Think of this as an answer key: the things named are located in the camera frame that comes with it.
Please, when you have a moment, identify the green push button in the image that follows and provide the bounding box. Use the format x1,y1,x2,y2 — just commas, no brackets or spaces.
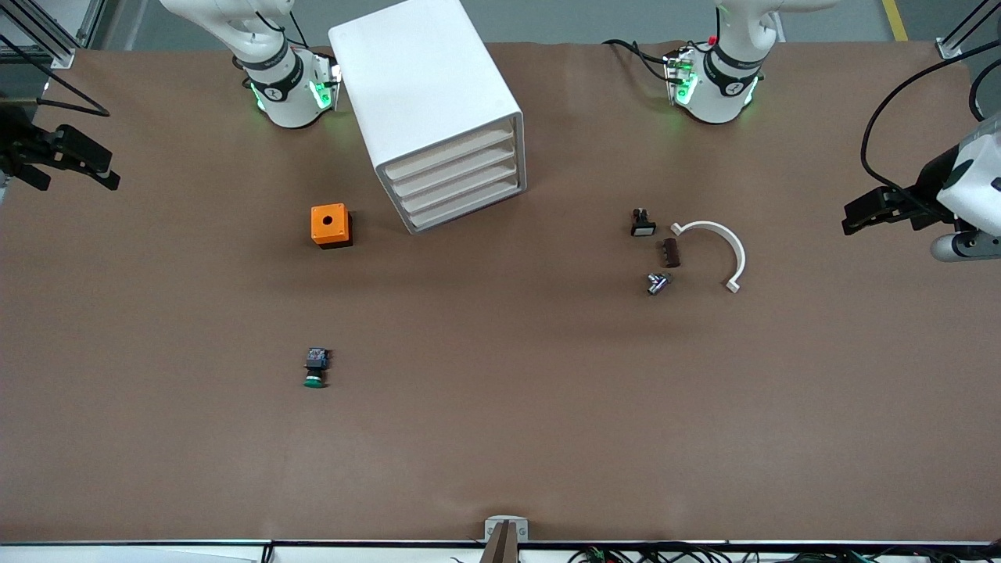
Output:
303,347,332,389

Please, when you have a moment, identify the brown table mat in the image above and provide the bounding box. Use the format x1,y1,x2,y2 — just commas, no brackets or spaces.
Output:
0,41,1001,546

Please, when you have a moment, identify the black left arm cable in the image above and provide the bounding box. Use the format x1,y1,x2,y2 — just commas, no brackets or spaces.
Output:
859,39,1001,233

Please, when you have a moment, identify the aluminium frame post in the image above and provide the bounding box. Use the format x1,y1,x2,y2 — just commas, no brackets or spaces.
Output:
0,0,106,70
936,0,1001,60

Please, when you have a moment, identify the white curved plastic bracket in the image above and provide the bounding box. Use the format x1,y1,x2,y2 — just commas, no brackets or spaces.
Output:
670,221,747,295

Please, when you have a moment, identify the orange button enclosure box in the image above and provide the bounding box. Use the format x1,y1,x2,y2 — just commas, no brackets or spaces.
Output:
310,203,353,250

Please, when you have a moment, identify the black right base cable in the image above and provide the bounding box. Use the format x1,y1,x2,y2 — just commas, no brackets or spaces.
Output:
258,6,314,49

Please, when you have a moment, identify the black base cable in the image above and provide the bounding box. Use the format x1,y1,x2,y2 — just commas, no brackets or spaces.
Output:
602,38,681,83
258,6,314,49

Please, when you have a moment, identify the black left base cable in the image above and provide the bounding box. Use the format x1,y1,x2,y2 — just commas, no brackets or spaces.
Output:
602,38,681,83

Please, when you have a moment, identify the black cable bundle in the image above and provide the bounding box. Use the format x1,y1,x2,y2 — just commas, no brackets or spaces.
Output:
567,545,1001,563

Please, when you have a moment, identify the dark camera mount strut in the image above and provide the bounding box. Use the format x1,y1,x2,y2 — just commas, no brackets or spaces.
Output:
479,522,520,563

